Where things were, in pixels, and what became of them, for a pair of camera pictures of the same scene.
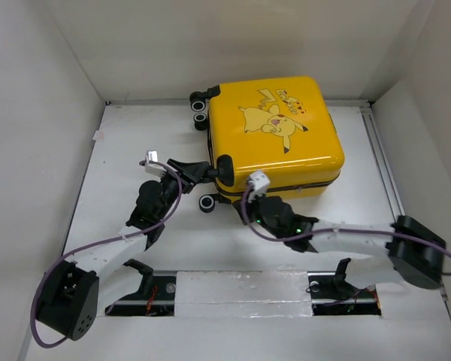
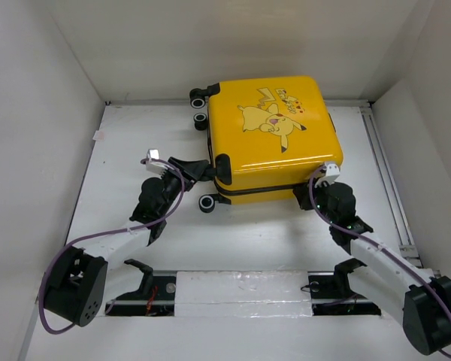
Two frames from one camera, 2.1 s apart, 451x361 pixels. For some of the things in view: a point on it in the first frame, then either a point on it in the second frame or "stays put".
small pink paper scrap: x=98 y=135 stays put
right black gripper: x=257 y=199 -> x=303 y=196
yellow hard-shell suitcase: x=283 y=128 stays put
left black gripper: x=189 y=173 stays put
